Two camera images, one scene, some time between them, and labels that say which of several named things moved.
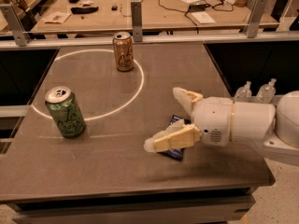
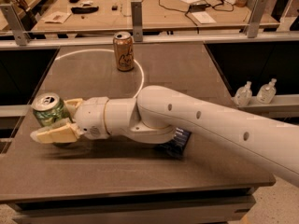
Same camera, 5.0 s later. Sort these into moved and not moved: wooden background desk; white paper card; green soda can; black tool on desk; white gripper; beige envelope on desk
Moved: white gripper; green soda can
Not moved: beige envelope on desk; wooden background desk; white paper card; black tool on desk
